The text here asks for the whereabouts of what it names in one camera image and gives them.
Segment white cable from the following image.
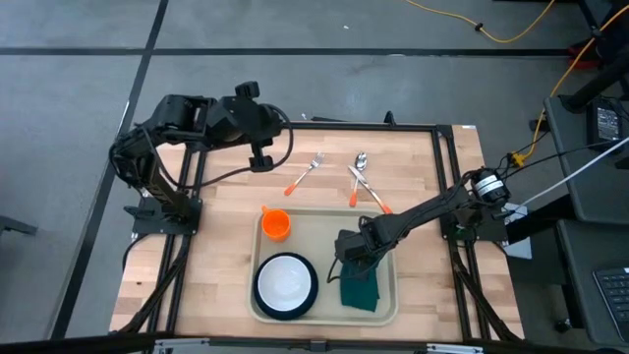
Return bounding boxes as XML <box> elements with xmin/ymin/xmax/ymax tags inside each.
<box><xmin>515</xmin><ymin>136</ymin><xmax>629</xmax><ymax>210</ymax></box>

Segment white bowl with black rim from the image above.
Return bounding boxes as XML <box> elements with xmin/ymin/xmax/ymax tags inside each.
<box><xmin>253</xmin><ymin>252</ymin><xmax>319</xmax><ymax>322</ymax></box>

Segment yellow extension cable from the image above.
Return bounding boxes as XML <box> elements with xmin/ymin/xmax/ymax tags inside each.
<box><xmin>403</xmin><ymin>0</ymin><xmax>557</xmax><ymax>44</ymax></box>
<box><xmin>510</xmin><ymin>3</ymin><xmax>629</xmax><ymax>166</ymax></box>

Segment black power adapter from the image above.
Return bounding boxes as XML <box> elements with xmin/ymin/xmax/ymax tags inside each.
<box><xmin>587</xmin><ymin>97</ymin><xmax>625</xmax><ymax>153</ymax></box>

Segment white paper sheet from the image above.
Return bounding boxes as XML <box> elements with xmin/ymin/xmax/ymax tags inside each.
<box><xmin>500</xmin><ymin>201</ymin><xmax>535</xmax><ymax>261</ymax></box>

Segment black power cable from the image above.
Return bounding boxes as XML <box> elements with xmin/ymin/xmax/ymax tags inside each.
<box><xmin>486</xmin><ymin>140</ymin><xmax>629</xmax><ymax>186</ymax></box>

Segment black chair base leg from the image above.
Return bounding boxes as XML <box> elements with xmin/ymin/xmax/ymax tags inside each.
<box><xmin>0</xmin><ymin>214</ymin><xmax>39</xmax><ymax>237</ymax></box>

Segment black left wrist camera cable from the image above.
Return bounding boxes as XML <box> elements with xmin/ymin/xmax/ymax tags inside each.
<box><xmin>161</xmin><ymin>102</ymin><xmax>295</xmax><ymax>191</ymax></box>

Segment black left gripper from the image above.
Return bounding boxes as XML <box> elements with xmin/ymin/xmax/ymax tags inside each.
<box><xmin>210</xmin><ymin>96</ymin><xmax>285</xmax><ymax>174</ymax></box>

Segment person's foot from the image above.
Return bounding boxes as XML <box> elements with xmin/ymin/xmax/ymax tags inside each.
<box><xmin>568</xmin><ymin>42</ymin><xmax>601</xmax><ymax>70</ymax></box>

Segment orange-handled metal knife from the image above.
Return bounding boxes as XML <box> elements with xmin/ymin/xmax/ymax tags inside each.
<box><xmin>347</xmin><ymin>165</ymin><xmax>394</xmax><ymax>215</ymax></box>

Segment beige plastic tray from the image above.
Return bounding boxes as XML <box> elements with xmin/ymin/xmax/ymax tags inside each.
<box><xmin>248</xmin><ymin>206</ymin><xmax>399</xmax><ymax>326</ymax></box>

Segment black stand leg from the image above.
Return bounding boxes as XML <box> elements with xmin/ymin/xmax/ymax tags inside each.
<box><xmin>559</xmin><ymin>48</ymin><xmax>629</xmax><ymax>114</ymax></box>

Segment dark green cloth napkin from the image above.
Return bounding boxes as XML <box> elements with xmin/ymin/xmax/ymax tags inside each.
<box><xmin>339</xmin><ymin>259</ymin><xmax>381</xmax><ymax>314</ymax></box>

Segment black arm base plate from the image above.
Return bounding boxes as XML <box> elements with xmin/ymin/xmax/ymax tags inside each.
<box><xmin>438</xmin><ymin>201</ymin><xmax>510</xmax><ymax>243</ymax></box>
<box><xmin>123</xmin><ymin>196</ymin><xmax>203</xmax><ymax>236</ymax></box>

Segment orange plastic cup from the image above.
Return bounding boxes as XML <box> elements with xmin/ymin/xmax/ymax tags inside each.
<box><xmin>259</xmin><ymin>205</ymin><xmax>292</xmax><ymax>243</ymax></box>

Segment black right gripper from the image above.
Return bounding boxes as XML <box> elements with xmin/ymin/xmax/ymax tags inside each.
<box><xmin>351</xmin><ymin>214</ymin><xmax>394</xmax><ymax>280</ymax></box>

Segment black aluminium table frame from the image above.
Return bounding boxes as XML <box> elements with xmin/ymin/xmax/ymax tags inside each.
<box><xmin>117</xmin><ymin>119</ymin><xmax>525</xmax><ymax>344</ymax></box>

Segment black camera gantry frame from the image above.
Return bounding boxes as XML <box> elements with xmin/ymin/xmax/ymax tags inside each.
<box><xmin>0</xmin><ymin>332</ymin><xmax>629</xmax><ymax>354</ymax></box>

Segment grey desk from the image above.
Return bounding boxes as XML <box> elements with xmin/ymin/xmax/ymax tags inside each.
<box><xmin>556</xmin><ymin>218</ymin><xmax>629</xmax><ymax>345</ymax></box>
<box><xmin>543</xmin><ymin>94</ymin><xmax>629</xmax><ymax>226</ymax></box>

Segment orange-handled metal fork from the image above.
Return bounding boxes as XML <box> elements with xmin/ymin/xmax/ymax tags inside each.
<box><xmin>283</xmin><ymin>151</ymin><xmax>326</xmax><ymax>197</ymax></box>

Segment black keyboard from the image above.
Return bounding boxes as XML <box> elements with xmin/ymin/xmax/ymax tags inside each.
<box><xmin>593</xmin><ymin>266</ymin><xmax>629</xmax><ymax>329</ymax></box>

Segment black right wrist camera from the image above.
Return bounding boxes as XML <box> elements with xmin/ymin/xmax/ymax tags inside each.
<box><xmin>335</xmin><ymin>228</ymin><xmax>366</xmax><ymax>263</ymax></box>

